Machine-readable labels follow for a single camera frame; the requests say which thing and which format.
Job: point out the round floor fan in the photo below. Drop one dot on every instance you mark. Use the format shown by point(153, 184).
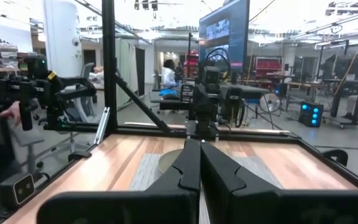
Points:
point(269, 102)

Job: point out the black frame clamp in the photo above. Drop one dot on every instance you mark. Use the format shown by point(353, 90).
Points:
point(79, 155)
point(337, 155)

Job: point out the white round pillar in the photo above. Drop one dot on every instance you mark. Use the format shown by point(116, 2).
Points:
point(62, 37)

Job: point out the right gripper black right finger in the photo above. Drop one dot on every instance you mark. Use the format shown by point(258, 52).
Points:
point(219, 180)

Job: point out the grey woven placemat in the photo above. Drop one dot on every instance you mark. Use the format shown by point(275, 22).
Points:
point(146, 171)

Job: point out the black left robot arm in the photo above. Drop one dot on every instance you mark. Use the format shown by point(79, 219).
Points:
point(232, 102)

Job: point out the red tool cabinet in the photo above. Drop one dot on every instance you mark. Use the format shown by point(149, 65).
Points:
point(269, 67)

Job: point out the black computer with blue lights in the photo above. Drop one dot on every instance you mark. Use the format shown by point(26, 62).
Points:
point(311, 114)

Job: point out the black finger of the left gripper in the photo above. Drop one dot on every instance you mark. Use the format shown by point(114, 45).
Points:
point(212, 127)
point(200, 127)

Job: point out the grey stool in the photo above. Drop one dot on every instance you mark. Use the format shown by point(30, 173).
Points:
point(30, 140)

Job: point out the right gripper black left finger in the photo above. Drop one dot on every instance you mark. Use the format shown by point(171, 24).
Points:
point(185, 174)

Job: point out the black aluminium table frame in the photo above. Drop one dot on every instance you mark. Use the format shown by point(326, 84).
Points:
point(109, 62)

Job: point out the olive green round plate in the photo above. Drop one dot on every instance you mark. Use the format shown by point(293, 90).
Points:
point(168, 160)

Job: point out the dark grey screen panel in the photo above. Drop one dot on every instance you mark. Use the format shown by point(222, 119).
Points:
point(228, 31)

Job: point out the black standing desk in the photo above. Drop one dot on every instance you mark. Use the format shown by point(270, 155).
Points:
point(346, 93)

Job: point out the person's hand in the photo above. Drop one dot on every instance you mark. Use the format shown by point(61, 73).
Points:
point(11, 113)

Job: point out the black table-level camera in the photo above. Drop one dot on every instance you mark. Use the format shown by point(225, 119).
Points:
point(19, 189)

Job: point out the silver metal bracket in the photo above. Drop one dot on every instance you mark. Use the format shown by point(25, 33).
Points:
point(102, 126)

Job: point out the grey office chair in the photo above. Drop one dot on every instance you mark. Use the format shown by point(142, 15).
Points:
point(85, 102)

